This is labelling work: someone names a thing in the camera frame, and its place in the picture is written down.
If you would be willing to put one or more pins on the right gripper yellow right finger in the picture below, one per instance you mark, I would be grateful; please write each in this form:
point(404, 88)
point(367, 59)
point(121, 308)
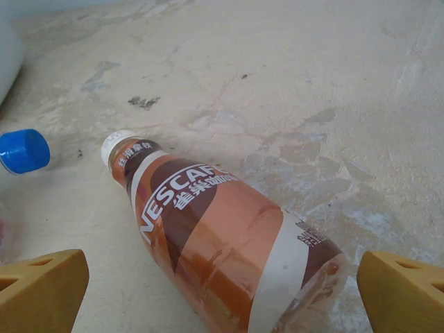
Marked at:
point(402, 301)

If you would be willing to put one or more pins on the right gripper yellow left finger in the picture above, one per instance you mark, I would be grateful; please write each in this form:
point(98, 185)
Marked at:
point(41, 298)

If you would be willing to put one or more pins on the clear water bottle blue label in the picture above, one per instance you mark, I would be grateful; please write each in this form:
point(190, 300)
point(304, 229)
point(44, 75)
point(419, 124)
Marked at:
point(24, 151)

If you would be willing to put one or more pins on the brown Nescafe coffee bottle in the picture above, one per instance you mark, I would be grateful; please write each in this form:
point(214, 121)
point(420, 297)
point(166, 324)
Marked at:
point(222, 243)

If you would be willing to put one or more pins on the white green label bottle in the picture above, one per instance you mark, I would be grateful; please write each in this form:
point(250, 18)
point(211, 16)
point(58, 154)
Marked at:
point(8, 59)

